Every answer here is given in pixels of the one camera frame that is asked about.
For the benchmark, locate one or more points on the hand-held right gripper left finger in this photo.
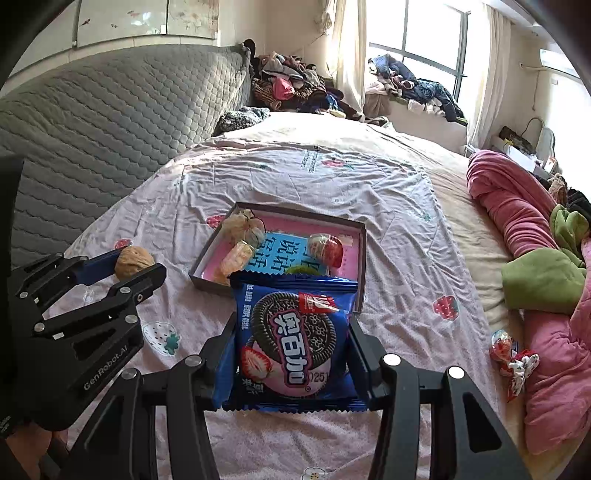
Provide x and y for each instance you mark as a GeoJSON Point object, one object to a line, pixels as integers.
{"type": "Point", "coordinates": [221, 364]}

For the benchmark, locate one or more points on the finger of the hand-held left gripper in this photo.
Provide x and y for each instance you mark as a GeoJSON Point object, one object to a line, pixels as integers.
{"type": "Point", "coordinates": [97, 267]}
{"type": "Point", "coordinates": [138, 286]}

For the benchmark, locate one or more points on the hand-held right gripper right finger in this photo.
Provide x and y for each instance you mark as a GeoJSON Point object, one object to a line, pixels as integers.
{"type": "Point", "coordinates": [364, 369]}

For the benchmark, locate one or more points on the walnut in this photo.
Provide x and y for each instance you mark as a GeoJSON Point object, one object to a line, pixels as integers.
{"type": "Point", "coordinates": [134, 263]}

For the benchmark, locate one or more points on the dark cardboard box tray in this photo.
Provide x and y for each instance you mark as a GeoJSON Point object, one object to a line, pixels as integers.
{"type": "Point", "coordinates": [207, 282]}

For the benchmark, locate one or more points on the blue cookie packet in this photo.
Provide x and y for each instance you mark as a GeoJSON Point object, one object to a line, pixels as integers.
{"type": "Point", "coordinates": [291, 332]}

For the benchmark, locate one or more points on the large orange cracker packet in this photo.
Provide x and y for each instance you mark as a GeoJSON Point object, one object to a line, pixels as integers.
{"type": "Point", "coordinates": [235, 258]}

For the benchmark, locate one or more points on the green fuzzy scrunchie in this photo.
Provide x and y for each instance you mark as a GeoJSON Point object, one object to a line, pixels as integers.
{"type": "Point", "coordinates": [300, 272]}

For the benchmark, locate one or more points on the person's left hand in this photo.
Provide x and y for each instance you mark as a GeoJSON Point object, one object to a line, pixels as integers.
{"type": "Point", "coordinates": [25, 454]}

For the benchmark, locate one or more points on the cream mesh pouch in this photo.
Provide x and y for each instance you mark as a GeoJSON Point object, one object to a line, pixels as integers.
{"type": "Point", "coordinates": [238, 226]}

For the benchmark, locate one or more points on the foil wrapped candy egg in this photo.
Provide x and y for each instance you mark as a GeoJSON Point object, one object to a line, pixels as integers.
{"type": "Point", "coordinates": [325, 249]}

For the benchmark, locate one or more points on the wrapped lollipop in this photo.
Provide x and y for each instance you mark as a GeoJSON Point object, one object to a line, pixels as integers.
{"type": "Point", "coordinates": [501, 346]}

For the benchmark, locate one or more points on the grey quilted headboard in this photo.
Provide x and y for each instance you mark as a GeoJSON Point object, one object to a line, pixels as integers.
{"type": "Point", "coordinates": [115, 129]}

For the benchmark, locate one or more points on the wrapped candy on bed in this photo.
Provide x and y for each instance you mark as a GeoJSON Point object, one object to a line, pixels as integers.
{"type": "Point", "coordinates": [521, 369]}

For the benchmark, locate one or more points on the strawberry print bedsheet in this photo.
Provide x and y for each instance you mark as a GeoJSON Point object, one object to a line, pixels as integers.
{"type": "Point", "coordinates": [323, 184]}

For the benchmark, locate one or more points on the dark patterned cloth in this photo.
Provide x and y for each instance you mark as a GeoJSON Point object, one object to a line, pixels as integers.
{"type": "Point", "coordinates": [240, 120]}

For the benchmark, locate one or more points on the green cloth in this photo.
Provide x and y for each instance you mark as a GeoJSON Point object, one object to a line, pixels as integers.
{"type": "Point", "coordinates": [540, 281]}

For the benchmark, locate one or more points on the pink blanket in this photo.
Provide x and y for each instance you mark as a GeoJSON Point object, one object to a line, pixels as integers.
{"type": "Point", "coordinates": [512, 198]}

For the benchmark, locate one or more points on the beige window seat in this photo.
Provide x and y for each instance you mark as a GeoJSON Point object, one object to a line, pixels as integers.
{"type": "Point", "coordinates": [415, 129]}

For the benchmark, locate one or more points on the pile of mixed clothes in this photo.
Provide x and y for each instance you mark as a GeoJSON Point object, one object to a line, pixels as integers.
{"type": "Point", "coordinates": [286, 83]}

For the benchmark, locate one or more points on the dark clothes heap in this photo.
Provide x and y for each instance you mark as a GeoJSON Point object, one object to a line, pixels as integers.
{"type": "Point", "coordinates": [570, 194]}

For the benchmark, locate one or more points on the clothes on window seat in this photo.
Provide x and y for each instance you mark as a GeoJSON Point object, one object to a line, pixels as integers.
{"type": "Point", "coordinates": [429, 92]}

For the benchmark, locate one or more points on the white fan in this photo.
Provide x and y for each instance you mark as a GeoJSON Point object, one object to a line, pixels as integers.
{"type": "Point", "coordinates": [545, 143]}

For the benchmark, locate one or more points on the cream curtain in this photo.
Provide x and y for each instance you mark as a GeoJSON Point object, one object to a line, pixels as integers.
{"type": "Point", "coordinates": [489, 69]}
{"type": "Point", "coordinates": [346, 46]}

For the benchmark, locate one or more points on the window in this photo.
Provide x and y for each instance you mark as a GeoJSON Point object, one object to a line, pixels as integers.
{"type": "Point", "coordinates": [429, 32]}

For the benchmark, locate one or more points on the white air conditioner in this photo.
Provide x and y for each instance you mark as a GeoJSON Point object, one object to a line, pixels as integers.
{"type": "Point", "coordinates": [558, 62]}

